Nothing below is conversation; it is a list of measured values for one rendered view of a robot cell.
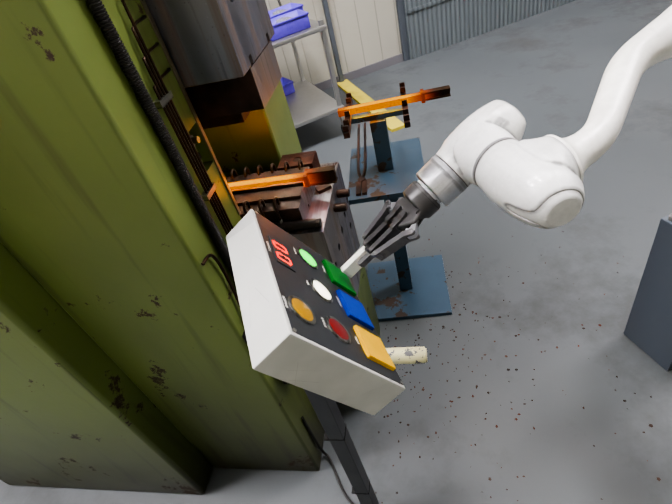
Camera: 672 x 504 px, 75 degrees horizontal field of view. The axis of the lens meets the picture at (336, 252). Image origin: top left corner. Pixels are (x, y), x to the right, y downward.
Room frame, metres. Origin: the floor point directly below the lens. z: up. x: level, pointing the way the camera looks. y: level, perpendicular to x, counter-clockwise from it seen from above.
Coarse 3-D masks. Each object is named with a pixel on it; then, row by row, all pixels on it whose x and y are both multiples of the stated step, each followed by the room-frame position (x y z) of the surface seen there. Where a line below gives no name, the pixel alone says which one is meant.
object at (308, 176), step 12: (312, 168) 1.14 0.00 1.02; (324, 168) 1.12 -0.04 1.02; (252, 180) 1.20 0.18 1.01; (264, 180) 1.18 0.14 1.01; (276, 180) 1.16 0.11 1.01; (288, 180) 1.14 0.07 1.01; (300, 180) 1.13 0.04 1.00; (312, 180) 1.13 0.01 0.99; (324, 180) 1.12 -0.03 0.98; (336, 180) 1.11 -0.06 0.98
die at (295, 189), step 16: (240, 176) 1.28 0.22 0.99; (256, 176) 1.25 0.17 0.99; (272, 176) 1.22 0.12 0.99; (240, 192) 1.18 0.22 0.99; (256, 192) 1.16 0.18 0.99; (272, 192) 1.13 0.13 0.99; (288, 192) 1.10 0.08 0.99; (304, 192) 1.10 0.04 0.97; (240, 208) 1.11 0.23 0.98; (256, 208) 1.08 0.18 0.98; (272, 208) 1.06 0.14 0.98; (288, 208) 1.04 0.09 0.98; (304, 208) 1.06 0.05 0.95
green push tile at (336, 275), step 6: (324, 264) 0.69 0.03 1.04; (330, 264) 0.70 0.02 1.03; (330, 270) 0.67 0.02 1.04; (336, 270) 0.69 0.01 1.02; (330, 276) 0.65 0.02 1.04; (336, 276) 0.66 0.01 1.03; (342, 276) 0.68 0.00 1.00; (336, 282) 0.64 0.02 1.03; (342, 282) 0.65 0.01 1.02; (348, 282) 0.67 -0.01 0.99; (342, 288) 0.64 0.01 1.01; (348, 288) 0.64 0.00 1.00; (354, 294) 0.64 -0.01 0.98
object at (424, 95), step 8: (432, 88) 1.49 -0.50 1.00; (440, 88) 1.48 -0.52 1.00; (448, 88) 1.46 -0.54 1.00; (400, 96) 1.52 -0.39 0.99; (408, 96) 1.50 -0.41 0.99; (416, 96) 1.48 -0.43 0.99; (424, 96) 1.47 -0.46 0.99; (432, 96) 1.48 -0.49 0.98; (440, 96) 1.46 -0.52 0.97; (448, 96) 1.46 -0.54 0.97; (360, 104) 1.55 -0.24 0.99; (368, 104) 1.53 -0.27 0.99; (376, 104) 1.52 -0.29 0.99; (384, 104) 1.51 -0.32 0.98; (392, 104) 1.50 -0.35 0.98; (400, 104) 1.50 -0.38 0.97; (352, 112) 1.54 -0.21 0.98; (360, 112) 1.53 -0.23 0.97
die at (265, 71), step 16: (272, 48) 1.20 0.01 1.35; (256, 64) 1.06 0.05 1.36; (272, 64) 1.17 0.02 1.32; (224, 80) 1.05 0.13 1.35; (240, 80) 1.03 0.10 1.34; (256, 80) 1.03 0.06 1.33; (272, 80) 1.13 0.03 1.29; (192, 96) 1.07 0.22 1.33; (208, 96) 1.06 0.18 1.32; (224, 96) 1.05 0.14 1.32; (240, 96) 1.04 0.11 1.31; (256, 96) 1.03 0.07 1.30; (208, 112) 1.07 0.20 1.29; (224, 112) 1.05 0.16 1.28; (240, 112) 1.04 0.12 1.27
